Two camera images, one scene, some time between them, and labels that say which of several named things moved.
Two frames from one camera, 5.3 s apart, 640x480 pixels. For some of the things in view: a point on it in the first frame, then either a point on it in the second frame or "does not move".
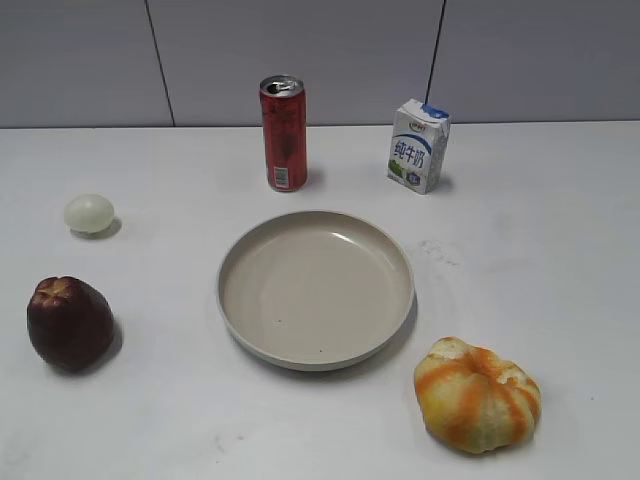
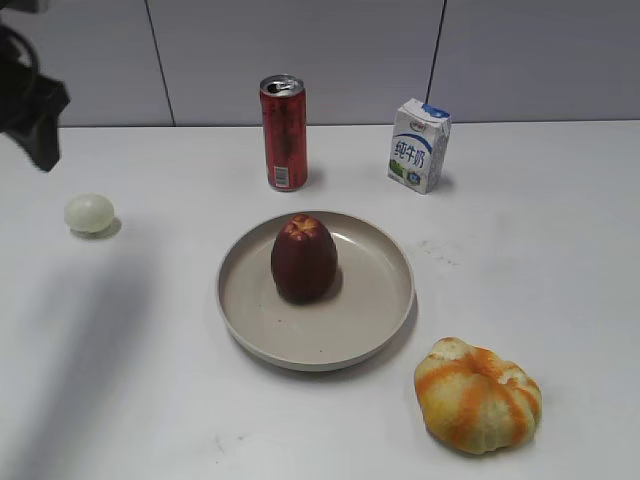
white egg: [88, 213] does not move
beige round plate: [316, 290] does not move
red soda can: [283, 104] does not move
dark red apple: [70, 324] → [304, 259]
